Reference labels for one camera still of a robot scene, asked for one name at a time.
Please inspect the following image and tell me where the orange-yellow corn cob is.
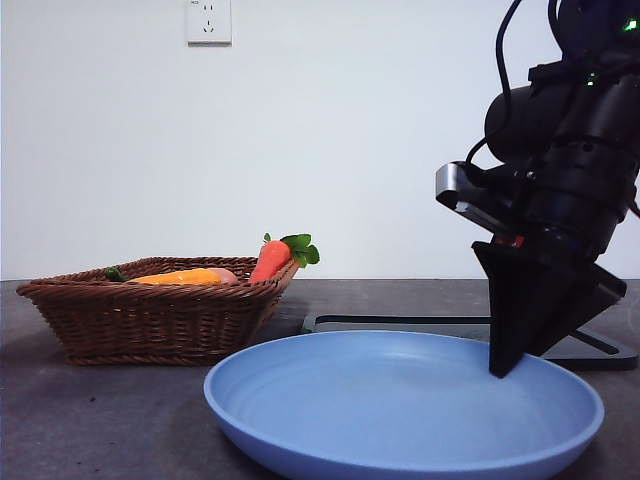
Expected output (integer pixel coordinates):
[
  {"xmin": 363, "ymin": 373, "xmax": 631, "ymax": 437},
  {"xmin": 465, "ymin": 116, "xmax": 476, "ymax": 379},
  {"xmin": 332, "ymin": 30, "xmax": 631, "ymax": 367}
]
[{"xmin": 124, "ymin": 268, "xmax": 224, "ymax": 287}]

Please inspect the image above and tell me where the brown wicker basket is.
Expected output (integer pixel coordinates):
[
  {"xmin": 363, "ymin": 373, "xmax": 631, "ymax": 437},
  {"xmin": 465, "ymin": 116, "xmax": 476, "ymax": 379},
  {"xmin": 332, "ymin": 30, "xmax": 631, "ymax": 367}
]
[{"xmin": 16, "ymin": 256, "xmax": 301, "ymax": 367}]

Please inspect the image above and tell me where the blue round plate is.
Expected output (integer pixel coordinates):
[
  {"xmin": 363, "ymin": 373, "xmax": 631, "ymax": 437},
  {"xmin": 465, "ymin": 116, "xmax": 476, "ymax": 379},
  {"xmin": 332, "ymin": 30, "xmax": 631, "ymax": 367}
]
[{"xmin": 203, "ymin": 329, "xmax": 605, "ymax": 480}]

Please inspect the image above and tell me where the black rectangular tray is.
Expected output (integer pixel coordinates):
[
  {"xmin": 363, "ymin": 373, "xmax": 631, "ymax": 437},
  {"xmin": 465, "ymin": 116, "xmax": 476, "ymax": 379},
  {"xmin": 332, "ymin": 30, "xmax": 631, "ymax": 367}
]
[{"xmin": 301, "ymin": 314, "xmax": 639, "ymax": 372}]

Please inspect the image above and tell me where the black cable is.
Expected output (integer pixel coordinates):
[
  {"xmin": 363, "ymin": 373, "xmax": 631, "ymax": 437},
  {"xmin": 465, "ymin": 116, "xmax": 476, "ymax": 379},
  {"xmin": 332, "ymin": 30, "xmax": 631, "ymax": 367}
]
[{"xmin": 465, "ymin": 0, "xmax": 524, "ymax": 189}]

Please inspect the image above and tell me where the white wall socket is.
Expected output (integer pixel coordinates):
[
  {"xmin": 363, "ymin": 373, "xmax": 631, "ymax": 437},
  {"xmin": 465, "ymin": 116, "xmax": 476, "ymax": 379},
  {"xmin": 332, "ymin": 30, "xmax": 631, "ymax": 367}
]
[{"xmin": 186, "ymin": 0, "xmax": 233, "ymax": 49}]

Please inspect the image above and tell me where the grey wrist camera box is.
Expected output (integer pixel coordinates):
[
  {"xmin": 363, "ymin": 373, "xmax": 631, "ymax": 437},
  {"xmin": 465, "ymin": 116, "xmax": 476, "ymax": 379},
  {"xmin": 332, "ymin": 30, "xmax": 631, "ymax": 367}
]
[{"xmin": 434, "ymin": 161, "xmax": 527, "ymax": 246}]

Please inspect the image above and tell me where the orange carrot with green leaves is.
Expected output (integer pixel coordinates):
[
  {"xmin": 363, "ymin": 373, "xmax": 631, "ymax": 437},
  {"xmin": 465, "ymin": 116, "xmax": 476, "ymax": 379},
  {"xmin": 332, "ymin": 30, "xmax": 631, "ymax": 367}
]
[{"xmin": 248, "ymin": 232, "xmax": 321, "ymax": 284}]

